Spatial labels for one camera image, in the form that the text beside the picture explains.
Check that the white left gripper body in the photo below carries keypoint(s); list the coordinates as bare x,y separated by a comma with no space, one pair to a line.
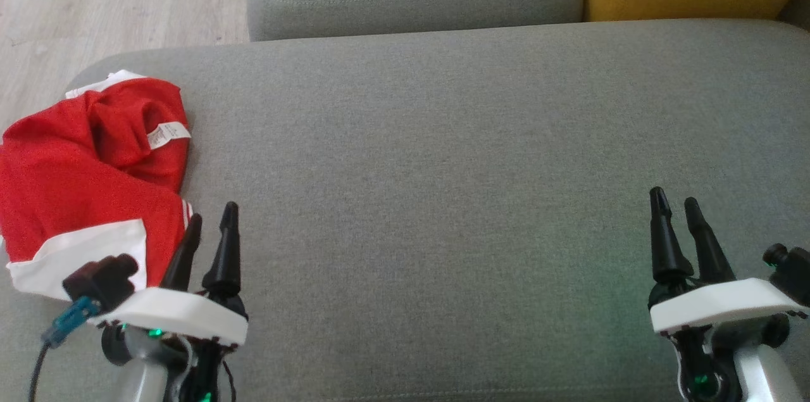
177,316

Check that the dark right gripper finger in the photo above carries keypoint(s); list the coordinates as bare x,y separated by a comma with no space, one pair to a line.
667,250
712,256

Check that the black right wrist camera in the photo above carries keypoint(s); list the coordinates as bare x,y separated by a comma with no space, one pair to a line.
791,272

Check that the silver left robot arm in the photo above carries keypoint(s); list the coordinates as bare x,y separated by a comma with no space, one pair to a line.
142,370

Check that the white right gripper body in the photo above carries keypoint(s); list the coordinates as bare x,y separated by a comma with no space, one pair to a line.
721,304

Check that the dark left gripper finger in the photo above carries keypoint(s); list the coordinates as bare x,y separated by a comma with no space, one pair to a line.
183,256
226,256

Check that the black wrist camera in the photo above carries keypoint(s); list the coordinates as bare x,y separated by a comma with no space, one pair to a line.
101,278
791,272

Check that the red white basketball jersey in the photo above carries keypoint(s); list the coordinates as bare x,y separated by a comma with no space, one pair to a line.
69,187

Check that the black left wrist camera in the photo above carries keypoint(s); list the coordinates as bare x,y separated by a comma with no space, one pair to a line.
101,278

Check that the grey sofa chaise seat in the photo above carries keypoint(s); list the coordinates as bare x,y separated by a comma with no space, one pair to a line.
443,187

